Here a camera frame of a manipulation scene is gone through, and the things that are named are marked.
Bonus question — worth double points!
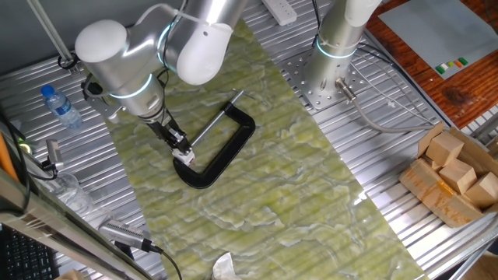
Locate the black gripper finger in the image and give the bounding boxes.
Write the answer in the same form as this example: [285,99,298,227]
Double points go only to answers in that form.
[167,138,184,155]
[175,130,194,153]

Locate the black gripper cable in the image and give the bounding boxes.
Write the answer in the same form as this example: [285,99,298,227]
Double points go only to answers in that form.
[155,23,176,117]

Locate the blue label water bottle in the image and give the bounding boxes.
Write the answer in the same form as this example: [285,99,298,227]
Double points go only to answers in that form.
[40,84,85,131]

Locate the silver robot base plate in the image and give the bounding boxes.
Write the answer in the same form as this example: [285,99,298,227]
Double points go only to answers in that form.
[279,50,370,111]

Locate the brown wooden table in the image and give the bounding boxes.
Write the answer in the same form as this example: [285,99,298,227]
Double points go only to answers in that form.
[365,0,498,130]

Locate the aluminium frame pole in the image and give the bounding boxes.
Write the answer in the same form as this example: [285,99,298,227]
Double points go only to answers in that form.
[26,0,81,75]

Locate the light wooden block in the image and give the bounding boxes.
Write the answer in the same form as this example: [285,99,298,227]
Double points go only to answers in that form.
[438,158,478,195]
[425,131,465,168]
[422,155,443,172]
[465,172,498,210]

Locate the black device cable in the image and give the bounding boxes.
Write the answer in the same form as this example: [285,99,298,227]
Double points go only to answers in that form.
[149,243,184,280]

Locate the brown wooden item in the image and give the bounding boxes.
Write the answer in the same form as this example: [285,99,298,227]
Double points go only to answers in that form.
[398,121,498,229]

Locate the green marble pattern mat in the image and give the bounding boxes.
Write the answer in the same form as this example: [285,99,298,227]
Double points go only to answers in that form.
[75,0,429,280]

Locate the thin white base cable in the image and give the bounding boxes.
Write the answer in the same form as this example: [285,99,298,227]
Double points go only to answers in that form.
[356,54,435,128]

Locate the black C-clamp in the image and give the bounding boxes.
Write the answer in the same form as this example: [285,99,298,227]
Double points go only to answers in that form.
[172,89,257,191]

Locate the grey base cable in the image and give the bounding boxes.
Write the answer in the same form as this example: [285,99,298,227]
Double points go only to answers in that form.
[334,76,436,135]

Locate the black desk cable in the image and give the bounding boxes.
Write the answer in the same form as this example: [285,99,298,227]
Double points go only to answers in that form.
[0,110,31,215]

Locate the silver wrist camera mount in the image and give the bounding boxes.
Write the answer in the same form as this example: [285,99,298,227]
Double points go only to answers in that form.
[80,79,125,124]

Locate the aluminium desk rail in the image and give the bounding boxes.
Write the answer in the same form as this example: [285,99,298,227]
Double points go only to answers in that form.
[0,166,156,280]

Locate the white power strip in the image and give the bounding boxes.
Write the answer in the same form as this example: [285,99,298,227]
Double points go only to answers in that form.
[260,0,299,27]

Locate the white zip tie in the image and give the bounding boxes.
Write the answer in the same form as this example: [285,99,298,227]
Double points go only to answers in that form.
[170,7,234,30]

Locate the aluminium profile bar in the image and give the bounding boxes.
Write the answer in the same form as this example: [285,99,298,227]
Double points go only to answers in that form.
[447,229,498,280]

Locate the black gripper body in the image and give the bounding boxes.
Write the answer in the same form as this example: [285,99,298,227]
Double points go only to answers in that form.
[147,116,184,147]

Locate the black keyboard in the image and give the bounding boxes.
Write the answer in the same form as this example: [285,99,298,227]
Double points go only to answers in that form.
[0,225,60,280]

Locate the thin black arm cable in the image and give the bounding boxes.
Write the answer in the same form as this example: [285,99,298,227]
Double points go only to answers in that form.
[80,72,98,98]

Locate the tan cardboard box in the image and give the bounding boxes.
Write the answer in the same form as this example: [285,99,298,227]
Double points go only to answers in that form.
[54,268,86,280]

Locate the clear plastic cup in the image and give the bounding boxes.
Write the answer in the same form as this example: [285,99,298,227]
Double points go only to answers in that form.
[46,173,94,215]

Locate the black and metal tool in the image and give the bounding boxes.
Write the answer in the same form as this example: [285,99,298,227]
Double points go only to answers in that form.
[40,138,66,174]

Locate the black base cable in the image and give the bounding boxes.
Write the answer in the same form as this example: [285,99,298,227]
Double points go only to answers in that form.
[309,0,323,50]

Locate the black cable loop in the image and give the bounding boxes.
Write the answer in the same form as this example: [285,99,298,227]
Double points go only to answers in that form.
[57,52,83,72]

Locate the white ribbed device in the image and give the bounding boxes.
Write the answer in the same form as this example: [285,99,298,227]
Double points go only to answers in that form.
[96,218,153,253]

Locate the orange stick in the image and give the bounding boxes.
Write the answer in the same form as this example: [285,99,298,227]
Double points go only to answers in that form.
[0,131,19,183]

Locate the grey brick baseplate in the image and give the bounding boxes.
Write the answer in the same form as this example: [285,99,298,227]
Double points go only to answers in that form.
[377,0,498,81]

